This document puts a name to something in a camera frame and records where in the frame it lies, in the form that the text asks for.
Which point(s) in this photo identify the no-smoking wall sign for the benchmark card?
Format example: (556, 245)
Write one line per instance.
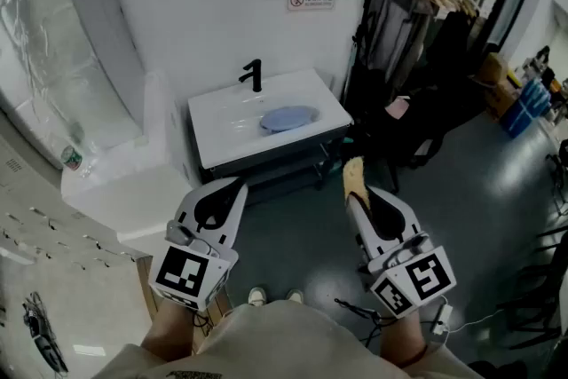
(311, 0)

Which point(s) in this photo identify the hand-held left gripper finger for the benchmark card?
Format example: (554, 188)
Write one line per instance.
(186, 204)
(235, 222)

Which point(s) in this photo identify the plastic-wrapped white appliance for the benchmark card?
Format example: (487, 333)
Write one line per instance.
(57, 57)

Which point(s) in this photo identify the blue bottle pack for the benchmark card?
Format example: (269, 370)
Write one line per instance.
(526, 106)

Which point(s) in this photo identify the brown cardboard box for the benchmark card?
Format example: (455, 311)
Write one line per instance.
(493, 68)

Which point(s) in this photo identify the person's shoe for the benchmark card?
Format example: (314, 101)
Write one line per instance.
(257, 296)
(295, 296)

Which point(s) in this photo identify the person's left forearm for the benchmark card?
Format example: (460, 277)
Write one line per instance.
(171, 328)

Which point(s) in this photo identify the black hanging garment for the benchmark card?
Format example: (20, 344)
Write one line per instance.
(452, 44)

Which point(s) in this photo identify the white ceramic sink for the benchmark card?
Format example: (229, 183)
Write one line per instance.
(231, 124)

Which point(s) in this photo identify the person's right shoe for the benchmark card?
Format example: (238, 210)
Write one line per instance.
(295, 296)

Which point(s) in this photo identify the black faucet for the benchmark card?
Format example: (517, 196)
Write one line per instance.
(256, 77)

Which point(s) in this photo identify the white box-shaped fixture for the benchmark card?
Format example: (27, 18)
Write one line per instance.
(128, 191)

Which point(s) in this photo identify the black office chair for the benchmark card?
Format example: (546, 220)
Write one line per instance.
(426, 120)

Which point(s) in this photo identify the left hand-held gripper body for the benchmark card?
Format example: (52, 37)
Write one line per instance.
(182, 273)

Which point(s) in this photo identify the white power adapter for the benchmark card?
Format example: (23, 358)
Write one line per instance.
(442, 319)

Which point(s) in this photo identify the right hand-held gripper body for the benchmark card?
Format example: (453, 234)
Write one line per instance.
(426, 275)

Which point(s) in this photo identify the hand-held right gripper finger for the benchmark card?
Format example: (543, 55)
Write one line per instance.
(364, 231)
(406, 213)

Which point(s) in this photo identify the person's right forearm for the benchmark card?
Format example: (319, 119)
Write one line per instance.
(401, 337)

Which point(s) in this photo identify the yellow sponge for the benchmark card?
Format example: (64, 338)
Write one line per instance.
(355, 177)

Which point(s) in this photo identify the grey hanging garment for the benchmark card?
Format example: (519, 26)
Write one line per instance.
(395, 26)

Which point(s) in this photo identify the dark sink cabinet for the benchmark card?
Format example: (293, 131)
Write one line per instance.
(284, 164)

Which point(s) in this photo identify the person's left shoe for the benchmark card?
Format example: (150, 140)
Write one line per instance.
(257, 296)

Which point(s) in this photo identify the pink round item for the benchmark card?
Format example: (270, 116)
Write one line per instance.
(398, 106)

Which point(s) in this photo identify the person's beige shirt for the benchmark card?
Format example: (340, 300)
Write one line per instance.
(284, 346)

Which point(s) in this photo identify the big blue plate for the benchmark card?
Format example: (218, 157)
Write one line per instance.
(286, 119)

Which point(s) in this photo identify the white drawer cabinet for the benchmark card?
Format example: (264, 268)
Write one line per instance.
(53, 235)

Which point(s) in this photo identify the black metal chair frame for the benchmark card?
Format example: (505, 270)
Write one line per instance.
(539, 302)

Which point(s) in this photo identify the green-label plastic bottle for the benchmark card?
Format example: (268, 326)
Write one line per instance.
(72, 157)

